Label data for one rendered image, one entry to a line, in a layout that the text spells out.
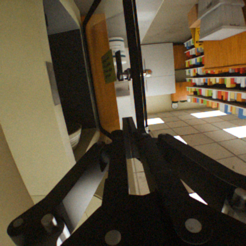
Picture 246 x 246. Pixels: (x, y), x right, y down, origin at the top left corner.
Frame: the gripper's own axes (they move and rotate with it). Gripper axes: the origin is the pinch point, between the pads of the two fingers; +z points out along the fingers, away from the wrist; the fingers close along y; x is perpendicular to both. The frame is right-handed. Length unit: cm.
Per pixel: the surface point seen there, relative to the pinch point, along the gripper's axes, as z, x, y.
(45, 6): 16.8, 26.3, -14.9
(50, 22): 24.8, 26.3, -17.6
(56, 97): 6.1, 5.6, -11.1
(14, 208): 25, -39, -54
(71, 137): 14.9, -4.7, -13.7
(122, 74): 11.0, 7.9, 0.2
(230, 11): 159, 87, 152
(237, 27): 156, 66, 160
